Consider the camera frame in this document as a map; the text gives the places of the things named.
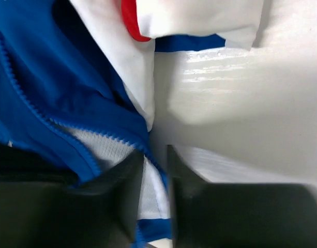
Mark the blue white red jacket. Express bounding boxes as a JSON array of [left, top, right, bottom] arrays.
[[0, 1, 264, 247]]

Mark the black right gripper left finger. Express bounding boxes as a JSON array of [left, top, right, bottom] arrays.
[[0, 149, 144, 247]]

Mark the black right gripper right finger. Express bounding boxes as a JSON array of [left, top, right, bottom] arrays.
[[167, 146, 317, 247]]

